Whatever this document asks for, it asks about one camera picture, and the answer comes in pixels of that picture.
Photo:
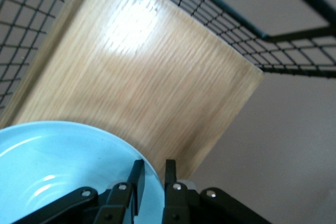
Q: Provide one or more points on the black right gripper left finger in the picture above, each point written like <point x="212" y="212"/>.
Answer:
<point x="118" y="203"/>

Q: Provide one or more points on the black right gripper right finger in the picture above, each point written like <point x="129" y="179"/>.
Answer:
<point x="176" y="203"/>

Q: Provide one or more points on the light blue round plate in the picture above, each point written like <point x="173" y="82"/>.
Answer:
<point x="65" y="161"/>

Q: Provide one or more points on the wooden shelf board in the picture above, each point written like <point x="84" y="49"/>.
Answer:
<point x="147" y="77"/>

